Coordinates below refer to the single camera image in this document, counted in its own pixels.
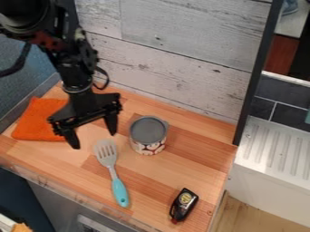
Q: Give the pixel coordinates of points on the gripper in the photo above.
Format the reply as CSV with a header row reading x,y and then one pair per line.
x,y
82,105

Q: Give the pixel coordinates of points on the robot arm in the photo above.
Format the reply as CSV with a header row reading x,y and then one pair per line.
x,y
66,45

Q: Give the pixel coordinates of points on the can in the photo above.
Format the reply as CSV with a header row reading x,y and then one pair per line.
x,y
147,136

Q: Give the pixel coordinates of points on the orange cloth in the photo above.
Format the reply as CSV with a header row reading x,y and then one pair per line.
x,y
36,120

